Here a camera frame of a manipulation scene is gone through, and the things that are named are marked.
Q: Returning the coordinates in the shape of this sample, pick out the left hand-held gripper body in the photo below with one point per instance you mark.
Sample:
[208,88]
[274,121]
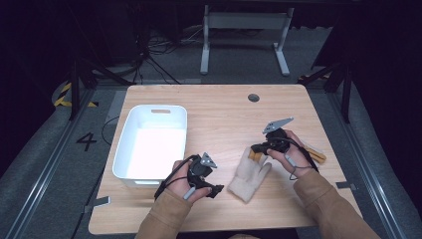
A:
[197,170]

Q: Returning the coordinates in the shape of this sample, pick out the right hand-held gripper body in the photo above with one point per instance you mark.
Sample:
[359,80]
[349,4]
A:
[277,141]

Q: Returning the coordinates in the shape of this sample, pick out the white fluffy glove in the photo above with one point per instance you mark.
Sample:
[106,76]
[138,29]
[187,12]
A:
[247,181]

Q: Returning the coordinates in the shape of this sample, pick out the white plastic bin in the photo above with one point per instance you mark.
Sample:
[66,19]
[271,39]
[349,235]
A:
[156,149]

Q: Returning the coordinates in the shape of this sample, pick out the person's left hand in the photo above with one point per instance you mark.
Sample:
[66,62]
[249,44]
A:
[179,182]

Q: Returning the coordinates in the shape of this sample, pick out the person's right hand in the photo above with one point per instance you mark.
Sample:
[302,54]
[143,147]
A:
[298,159]

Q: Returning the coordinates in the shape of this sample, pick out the black metal stand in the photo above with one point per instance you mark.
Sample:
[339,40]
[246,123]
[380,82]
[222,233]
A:
[346,93]
[75,89]

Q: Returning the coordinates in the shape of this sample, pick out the grey metal desk frame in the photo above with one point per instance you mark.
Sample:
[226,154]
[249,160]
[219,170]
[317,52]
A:
[245,20]

